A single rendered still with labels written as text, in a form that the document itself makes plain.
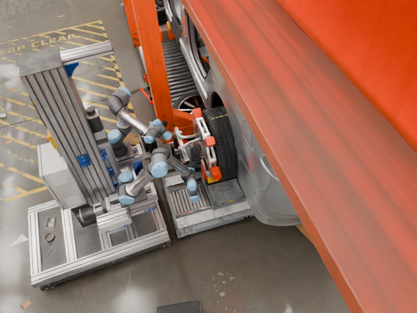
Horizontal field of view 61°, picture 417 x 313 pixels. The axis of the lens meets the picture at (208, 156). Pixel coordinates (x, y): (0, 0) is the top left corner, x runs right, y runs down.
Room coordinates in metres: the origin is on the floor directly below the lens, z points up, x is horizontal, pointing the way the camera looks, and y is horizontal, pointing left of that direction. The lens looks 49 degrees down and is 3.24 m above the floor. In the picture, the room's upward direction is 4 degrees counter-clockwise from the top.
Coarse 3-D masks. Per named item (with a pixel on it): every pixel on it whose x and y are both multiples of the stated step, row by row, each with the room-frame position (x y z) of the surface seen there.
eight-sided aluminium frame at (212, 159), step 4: (196, 120) 2.24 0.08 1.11; (200, 120) 2.24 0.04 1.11; (196, 124) 2.38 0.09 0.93; (204, 124) 2.18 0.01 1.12; (200, 128) 2.14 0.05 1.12; (204, 128) 2.16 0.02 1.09; (196, 132) 2.38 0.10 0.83; (208, 132) 2.08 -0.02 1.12; (204, 136) 2.05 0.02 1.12; (208, 136) 2.05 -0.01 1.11; (212, 148) 1.98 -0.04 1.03; (208, 152) 1.95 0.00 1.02; (212, 152) 1.95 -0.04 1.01; (204, 156) 2.25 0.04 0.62; (208, 156) 1.93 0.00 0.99; (212, 156) 1.94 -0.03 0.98; (200, 160) 2.23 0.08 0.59; (208, 160) 1.91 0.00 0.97; (212, 160) 1.90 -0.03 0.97; (216, 160) 1.91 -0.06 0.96; (204, 164) 2.16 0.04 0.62; (208, 164) 1.93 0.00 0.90; (216, 164) 1.91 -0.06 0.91; (204, 168) 2.11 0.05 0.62; (208, 168) 2.12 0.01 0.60; (208, 172) 2.01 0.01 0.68; (208, 176) 1.96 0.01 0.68
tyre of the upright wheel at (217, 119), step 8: (208, 112) 2.28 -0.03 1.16; (216, 112) 2.27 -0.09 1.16; (224, 112) 2.25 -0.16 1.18; (208, 120) 2.18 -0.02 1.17; (216, 120) 2.16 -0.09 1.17; (224, 120) 2.15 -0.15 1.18; (216, 128) 2.08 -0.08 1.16; (224, 128) 2.09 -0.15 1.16; (216, 136) 2.02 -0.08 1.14; (224, 136) 2.02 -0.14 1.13; (232, 136) 2.02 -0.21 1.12; (216, 144) 1.98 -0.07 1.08; (224, 144) 1.97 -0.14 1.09; (232, 144) 1.97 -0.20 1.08; (224, 152) 1.92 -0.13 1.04; (232, 152) 1.93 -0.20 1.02; (224, 160) 1.89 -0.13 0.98; (232, 160) 1.90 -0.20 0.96; (224, 168) 1.86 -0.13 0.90; (232, 168) 1.88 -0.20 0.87; (224, 176) 1.87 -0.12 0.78; (232, 176) 1.90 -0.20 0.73
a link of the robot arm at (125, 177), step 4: (124, 172) 1.79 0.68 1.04; (128, 172) 1.78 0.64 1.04; (120, 176) 1.74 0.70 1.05; (124, 176) 1.74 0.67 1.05; (128, 176) 1.73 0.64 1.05; (132, 176) 1.74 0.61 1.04; (120, 180) 1.70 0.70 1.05; (124, 180) 1.70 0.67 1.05; (128, 180) 1.70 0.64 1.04; (132, 180) 1.72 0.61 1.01; (120, 184) 1.68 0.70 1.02
